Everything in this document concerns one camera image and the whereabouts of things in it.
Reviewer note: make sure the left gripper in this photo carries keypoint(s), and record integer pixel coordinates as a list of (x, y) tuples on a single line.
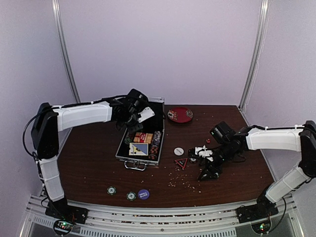
[(133, 129)]

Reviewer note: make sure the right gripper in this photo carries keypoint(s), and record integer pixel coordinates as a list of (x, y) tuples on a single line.
[(208, 170)]

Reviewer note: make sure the red card deck box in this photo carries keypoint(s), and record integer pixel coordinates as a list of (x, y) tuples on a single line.
[(141, 137)]

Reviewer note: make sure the aluminium poker case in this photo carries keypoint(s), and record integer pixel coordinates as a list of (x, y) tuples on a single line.
[(155, 123)]

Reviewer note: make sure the red black triangle token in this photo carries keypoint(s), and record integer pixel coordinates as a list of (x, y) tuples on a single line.
[(182, 163)]

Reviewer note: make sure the blue yellow card deck box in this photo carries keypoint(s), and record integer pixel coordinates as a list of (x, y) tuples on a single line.
[(138, 149)]

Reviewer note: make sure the white dealer button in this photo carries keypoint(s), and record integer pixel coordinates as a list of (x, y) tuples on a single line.
[(178, 151)]

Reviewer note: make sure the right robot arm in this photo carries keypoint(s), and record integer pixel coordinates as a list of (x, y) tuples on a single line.
[(299, 138)]

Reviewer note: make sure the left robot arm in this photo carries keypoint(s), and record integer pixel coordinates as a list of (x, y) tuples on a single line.
[(47, 125)]

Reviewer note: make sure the chip row in case left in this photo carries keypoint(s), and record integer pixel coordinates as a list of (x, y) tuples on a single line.
[(128, 138)]

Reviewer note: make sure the chip row in case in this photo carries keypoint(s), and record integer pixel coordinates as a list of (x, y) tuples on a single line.
[(155, 145), (128, 138)]

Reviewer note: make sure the red black poker chip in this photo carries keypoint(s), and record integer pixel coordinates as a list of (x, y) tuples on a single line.
[(193, 159)]

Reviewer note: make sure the chip row in case right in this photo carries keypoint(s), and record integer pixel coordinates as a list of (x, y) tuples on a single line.
[(155, 145)]

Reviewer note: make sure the red decorated plate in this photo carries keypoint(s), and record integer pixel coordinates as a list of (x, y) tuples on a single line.
[(180, 114)]

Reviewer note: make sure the purple small blind button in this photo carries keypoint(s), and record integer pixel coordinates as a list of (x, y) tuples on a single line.
[(143, 194)]

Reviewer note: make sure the green poker chip left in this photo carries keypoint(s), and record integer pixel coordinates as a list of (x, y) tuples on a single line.
[(111, 190)]

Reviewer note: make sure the green poker chip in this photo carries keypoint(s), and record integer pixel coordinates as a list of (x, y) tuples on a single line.
[(131, 196), (111, 190)]

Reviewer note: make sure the green poker chip front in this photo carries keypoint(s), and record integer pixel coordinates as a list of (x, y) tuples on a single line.
[(131, 196)]

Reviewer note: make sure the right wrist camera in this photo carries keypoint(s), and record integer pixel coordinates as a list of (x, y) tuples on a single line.
[(204, 152)]

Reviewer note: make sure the front aluminium rail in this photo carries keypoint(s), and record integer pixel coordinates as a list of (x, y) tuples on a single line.
[(199, 221)]

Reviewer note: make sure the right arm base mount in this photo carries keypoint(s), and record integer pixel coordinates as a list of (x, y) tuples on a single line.
[(258, 216)]

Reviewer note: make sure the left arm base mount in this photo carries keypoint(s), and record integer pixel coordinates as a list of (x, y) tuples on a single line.
[(66, 220)]

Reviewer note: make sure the left aluminium frame post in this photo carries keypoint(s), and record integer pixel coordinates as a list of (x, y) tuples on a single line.
[(66, 60)]

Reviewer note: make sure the aluminium frame post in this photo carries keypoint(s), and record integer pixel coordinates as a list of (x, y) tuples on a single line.
[(254, 63), (66, 60)]

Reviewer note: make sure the right aluminium frame post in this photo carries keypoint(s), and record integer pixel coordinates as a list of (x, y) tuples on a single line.
[(254, 63)]

